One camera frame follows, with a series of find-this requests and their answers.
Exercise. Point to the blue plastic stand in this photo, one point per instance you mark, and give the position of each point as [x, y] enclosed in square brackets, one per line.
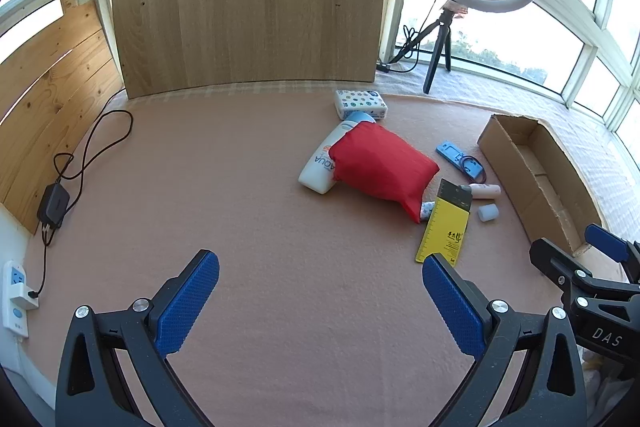
[447, 152]

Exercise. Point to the white lotion bottle blue cap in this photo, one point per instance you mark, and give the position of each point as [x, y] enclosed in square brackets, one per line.
[317, 167]

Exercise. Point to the red fabric pouch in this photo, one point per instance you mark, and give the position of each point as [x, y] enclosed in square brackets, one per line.
[380, 162]

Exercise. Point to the translucent tube cap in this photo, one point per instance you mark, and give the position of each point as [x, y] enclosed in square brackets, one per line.
[487, 213]

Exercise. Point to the white power strip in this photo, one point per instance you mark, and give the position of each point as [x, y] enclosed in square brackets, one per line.
[15, 279]

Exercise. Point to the thin purple loop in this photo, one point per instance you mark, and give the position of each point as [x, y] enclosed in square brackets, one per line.
[470, 158]

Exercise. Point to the cardboard box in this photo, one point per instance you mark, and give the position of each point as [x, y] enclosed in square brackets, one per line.
[550, 187]

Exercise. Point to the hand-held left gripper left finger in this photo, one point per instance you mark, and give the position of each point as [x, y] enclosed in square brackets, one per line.
[187, 302]

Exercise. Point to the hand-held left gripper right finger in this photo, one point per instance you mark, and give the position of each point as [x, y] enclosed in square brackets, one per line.
[452, 307]

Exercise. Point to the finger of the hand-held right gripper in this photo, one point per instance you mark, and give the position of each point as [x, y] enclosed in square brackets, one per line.
[607, 243]
[547, 257]

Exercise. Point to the pine plank panel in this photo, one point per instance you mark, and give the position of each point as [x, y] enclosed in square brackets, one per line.
[45, 107]

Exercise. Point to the yellow packet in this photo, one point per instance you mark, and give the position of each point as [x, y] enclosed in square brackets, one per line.
[445, 232]

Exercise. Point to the patterned tissue pack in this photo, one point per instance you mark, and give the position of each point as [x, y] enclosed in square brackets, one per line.
[360, 102]

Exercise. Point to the small white pink tube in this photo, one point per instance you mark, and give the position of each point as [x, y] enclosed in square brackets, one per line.
[485, 191]

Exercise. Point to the black inline remote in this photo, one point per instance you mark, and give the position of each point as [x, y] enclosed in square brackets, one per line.
[385, 68]

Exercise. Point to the black power adapter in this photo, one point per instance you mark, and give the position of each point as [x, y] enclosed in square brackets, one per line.
[54, 205]

